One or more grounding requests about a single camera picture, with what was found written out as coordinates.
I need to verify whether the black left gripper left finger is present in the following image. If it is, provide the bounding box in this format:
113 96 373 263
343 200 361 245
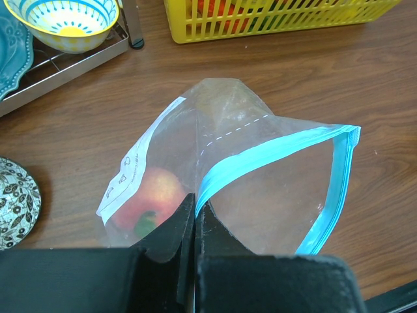
1 194 195 312

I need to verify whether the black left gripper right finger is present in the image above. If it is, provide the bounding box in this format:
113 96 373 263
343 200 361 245
194 202 367 312

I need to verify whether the red peach toy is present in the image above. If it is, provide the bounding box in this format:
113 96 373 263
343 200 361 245
111 167 186 239

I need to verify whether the clear zip bag blue seal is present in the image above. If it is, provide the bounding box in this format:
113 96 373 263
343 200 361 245
96 78 361 255

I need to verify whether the black white floral bowl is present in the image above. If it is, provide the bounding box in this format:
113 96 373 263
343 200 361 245
0 156 42 251

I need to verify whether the steel two-tier dish rack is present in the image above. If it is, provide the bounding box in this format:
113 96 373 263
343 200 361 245
1 0 145 116

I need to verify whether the yellow plastic basket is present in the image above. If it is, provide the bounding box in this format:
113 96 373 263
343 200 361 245
164 0 398 44

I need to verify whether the yellow blue patterned bowl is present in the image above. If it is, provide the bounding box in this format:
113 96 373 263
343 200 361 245
4 0 120 54

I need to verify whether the teal scalloped plate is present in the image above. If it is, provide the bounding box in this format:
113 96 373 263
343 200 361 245
0 1 34 100

